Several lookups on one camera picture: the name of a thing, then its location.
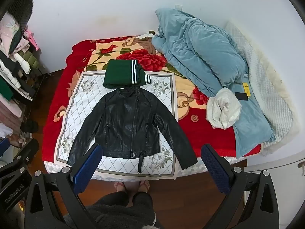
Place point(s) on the folded green striped garment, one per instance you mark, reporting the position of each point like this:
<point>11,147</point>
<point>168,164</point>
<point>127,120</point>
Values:
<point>119,74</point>

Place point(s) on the white fleece towel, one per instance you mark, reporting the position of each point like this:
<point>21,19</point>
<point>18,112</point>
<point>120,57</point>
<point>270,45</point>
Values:
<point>221,107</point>

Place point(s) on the white floral printed mat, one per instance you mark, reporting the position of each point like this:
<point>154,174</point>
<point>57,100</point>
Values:
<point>76,105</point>

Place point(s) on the black leather jacket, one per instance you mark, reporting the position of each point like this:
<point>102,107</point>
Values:
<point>128,124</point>

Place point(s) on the small black card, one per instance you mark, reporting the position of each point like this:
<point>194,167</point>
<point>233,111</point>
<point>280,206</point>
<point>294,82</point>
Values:
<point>241,96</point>

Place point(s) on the metal clothes rack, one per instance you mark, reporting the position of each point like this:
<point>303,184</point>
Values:
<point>39,77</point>

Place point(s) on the green hanging garment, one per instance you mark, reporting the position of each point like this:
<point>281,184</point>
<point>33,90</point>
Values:
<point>4,88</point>

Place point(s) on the yellow tag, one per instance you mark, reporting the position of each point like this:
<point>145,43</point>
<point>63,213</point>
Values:
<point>246,89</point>

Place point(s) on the black hanging garment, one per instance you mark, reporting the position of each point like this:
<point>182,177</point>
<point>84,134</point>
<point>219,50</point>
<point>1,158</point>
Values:
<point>14,65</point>

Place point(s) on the light blue quilt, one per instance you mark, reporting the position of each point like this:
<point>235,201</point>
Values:
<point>202,52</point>

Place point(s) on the person's right foot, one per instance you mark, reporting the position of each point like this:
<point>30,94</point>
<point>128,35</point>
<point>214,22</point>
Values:
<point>144,186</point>

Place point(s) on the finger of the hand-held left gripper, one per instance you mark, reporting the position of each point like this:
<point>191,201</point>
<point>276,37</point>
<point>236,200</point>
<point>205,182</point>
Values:
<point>3,145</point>
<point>28,151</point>

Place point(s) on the person's foot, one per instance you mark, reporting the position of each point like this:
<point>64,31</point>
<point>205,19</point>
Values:
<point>119,186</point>
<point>144,186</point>

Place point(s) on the black mesh object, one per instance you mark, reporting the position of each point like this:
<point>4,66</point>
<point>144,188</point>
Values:
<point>20,7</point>

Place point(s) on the bright pink hanging item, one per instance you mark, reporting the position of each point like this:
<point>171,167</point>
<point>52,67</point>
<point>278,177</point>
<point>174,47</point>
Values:
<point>32,38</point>

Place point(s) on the person's left foot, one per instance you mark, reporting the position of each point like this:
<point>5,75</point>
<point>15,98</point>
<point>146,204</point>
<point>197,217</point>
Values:
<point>119,186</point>

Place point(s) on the white cabinet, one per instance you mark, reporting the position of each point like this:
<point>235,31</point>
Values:
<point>288,188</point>

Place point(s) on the olive puffer jacket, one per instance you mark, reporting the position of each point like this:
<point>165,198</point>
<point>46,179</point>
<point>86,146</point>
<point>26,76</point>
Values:
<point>31,60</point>

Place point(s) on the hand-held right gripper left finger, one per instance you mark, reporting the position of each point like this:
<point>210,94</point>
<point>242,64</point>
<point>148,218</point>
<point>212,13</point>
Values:
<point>88,168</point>

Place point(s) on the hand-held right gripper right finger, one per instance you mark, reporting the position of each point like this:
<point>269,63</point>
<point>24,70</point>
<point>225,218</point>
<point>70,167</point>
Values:
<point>215,169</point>

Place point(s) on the pink knit sweater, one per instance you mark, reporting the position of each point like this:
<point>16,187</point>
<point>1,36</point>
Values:
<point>7,32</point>

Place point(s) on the person's grey fleece clothing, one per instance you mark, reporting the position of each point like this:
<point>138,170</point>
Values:
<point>119,214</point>

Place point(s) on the white puffer jacket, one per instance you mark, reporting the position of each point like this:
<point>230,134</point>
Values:
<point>10,75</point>

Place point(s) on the red floral blanket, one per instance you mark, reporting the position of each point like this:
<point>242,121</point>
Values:
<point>209,138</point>

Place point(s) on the cream fleece blanket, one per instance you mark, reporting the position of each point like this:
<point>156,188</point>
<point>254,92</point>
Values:
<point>286,95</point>

